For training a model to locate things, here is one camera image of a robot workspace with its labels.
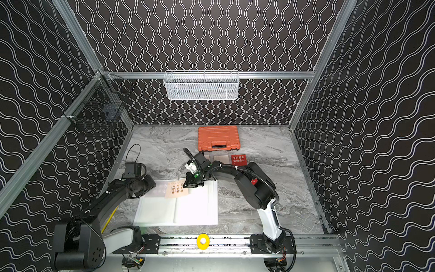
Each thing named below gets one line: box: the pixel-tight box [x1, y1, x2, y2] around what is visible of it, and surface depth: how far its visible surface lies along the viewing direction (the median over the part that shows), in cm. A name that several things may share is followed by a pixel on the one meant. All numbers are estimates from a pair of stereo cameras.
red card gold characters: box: [143, 180, 168, 198], surface depth 92 cm
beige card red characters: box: [164, 181, 189, 198], surface depth 91 cm
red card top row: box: [230, 154, 248, 167], surface depth 105 cm
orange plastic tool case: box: [197, 125, 241, 152], surface depth 111 cm
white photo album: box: [133, 180, 219, 227], surface depth 85 cm
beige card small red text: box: [212, 154, 230, 164], surface depth 106 cm
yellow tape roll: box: [196, 233, 211, 251], surface depth 76 cm
